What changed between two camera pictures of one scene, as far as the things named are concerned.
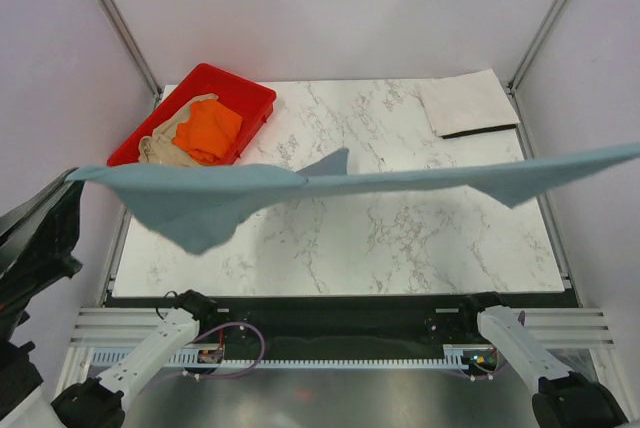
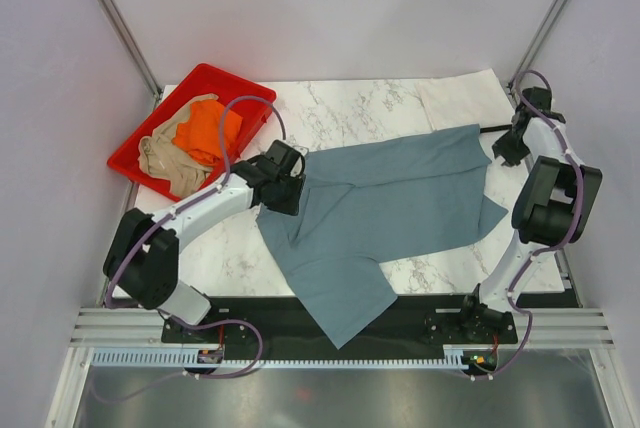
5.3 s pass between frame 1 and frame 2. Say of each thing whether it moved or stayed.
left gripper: moved
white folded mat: stayed
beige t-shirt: stayed
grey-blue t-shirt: moved
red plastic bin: stayed
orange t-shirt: stayed
